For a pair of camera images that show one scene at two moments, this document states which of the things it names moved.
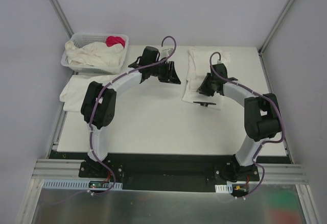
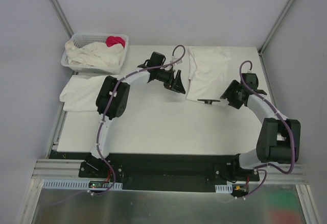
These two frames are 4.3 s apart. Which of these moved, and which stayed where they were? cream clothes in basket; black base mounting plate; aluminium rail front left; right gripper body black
Moved: right gripper body black
Stayed: black base mounting plate; cream clothes in basket; aluminium rail front left
